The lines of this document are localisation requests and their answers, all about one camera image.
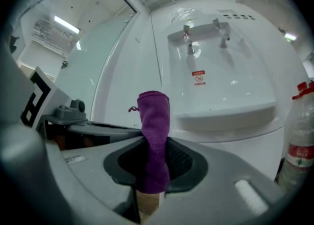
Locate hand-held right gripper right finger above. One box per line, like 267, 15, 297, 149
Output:
151, 137, 297, 225

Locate thin grey wall cable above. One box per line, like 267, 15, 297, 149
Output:
149, 10, 163, 89

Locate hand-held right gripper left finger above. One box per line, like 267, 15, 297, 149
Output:
0, 123, 150, 225

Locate long ceiling light tube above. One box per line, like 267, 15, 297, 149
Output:
53, 15, 81, 34

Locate purple cleaning cloth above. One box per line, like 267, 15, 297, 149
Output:
128, 90, 171, 194

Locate frosted glass door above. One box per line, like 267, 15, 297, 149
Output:
55, 10, 137, 124

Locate white water dispenser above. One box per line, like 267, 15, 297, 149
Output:
151, 0, 307, 183

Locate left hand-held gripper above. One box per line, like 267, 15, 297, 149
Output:
21, 66, 145, 145

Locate white drip tray grille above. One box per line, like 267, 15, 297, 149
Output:
174, 101, 278, 131

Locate red-capped clear water jug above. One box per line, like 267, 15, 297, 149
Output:
278, 81, 314, 195

